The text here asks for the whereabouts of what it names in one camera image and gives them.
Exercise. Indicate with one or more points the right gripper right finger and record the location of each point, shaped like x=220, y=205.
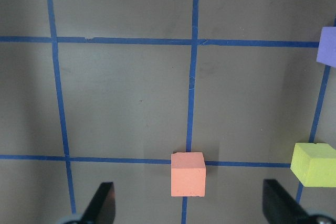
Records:
x=279, y=207

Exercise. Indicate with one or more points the orange block near base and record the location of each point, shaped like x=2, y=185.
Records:
x=188, y=174

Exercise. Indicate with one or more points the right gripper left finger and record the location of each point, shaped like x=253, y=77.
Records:
x=102, y=208

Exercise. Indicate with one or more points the yellow block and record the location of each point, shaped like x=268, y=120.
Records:
x=314, y=164

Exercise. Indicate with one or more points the purple block near teal tray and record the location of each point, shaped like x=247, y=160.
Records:
x=326, y=48

